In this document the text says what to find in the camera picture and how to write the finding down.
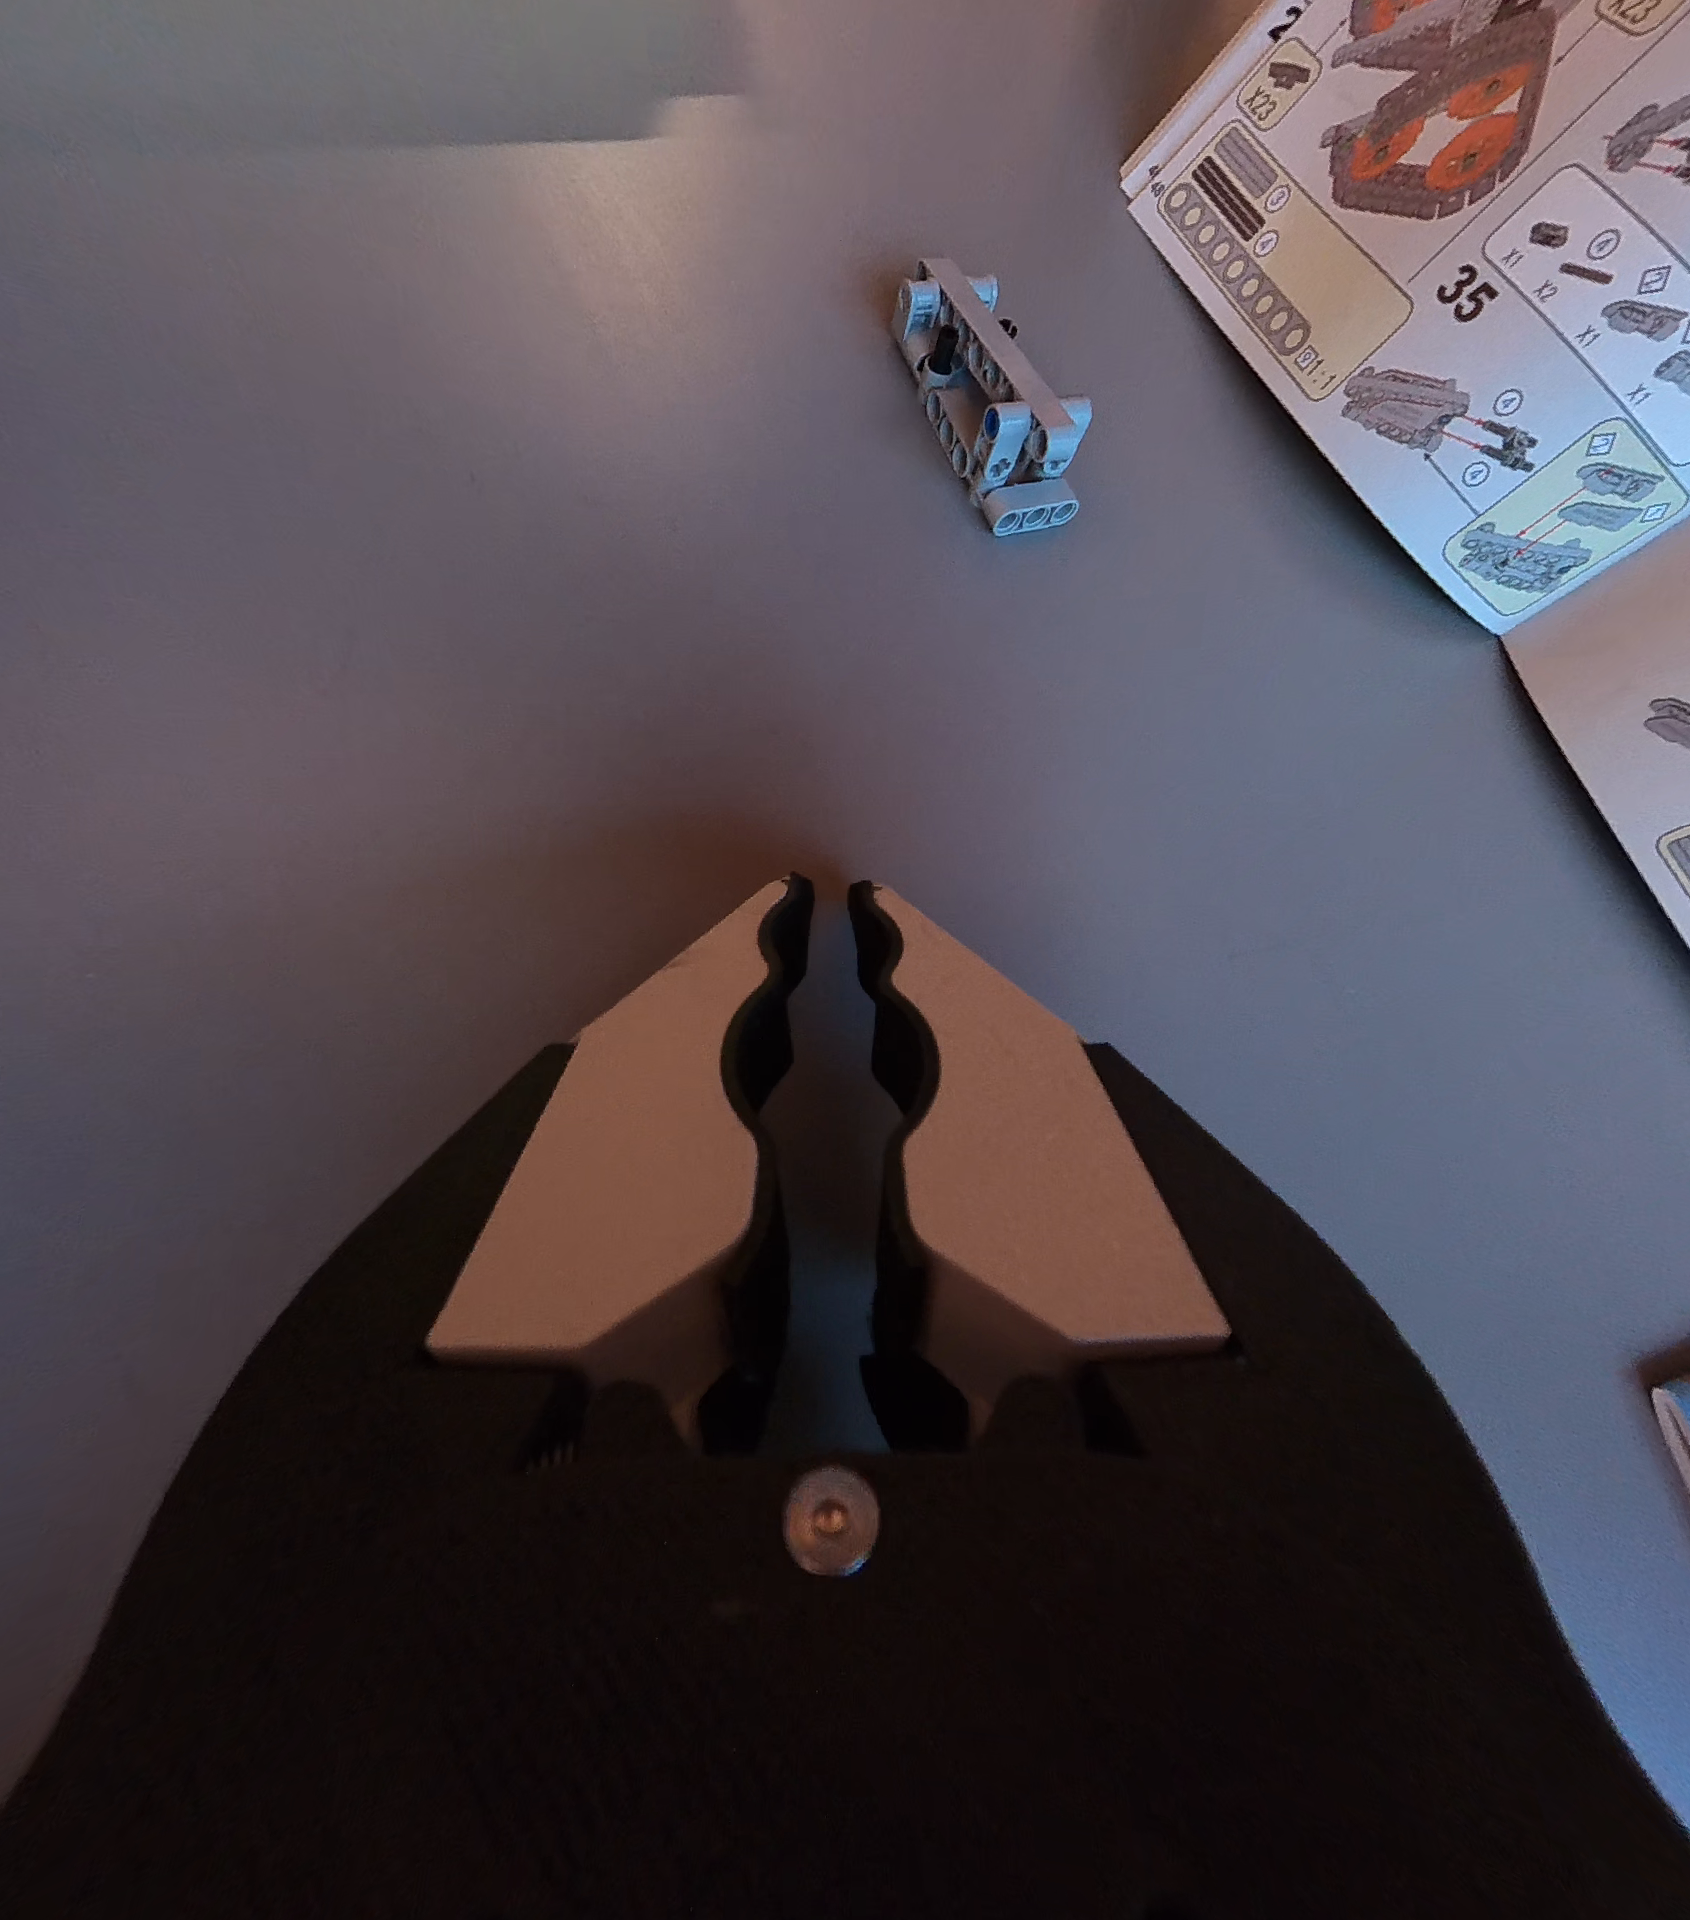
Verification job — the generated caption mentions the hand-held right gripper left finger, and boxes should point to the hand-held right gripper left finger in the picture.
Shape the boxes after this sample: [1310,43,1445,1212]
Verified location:
[427,876,814,1458]

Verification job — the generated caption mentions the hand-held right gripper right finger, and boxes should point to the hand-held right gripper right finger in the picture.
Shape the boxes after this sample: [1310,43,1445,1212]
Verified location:
[844,879,1232,1458]

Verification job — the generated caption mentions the grey building brick assembly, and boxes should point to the grey building brick assembly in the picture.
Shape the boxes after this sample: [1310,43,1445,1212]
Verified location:
[885,254,1096,545]

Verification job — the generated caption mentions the building instruction booklet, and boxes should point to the building instruction booklet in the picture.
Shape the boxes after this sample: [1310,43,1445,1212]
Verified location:
[1118,0,1690,1125]

